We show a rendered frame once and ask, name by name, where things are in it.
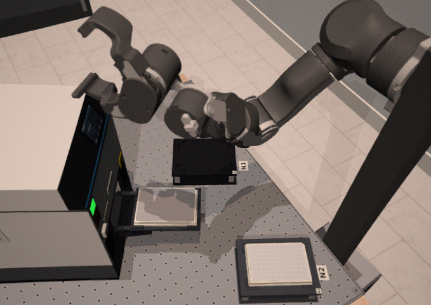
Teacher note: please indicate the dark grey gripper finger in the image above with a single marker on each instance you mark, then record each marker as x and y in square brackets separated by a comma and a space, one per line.
[104, 91]
[128, 60]

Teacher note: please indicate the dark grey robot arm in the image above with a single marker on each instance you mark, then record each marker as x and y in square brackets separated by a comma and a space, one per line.
[356, 35]

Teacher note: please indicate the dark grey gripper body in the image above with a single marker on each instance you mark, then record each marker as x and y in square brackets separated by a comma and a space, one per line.
[138, 101]

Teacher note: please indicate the cream label with black lettering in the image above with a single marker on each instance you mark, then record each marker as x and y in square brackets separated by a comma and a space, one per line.
[322, 273]
[243, 165]

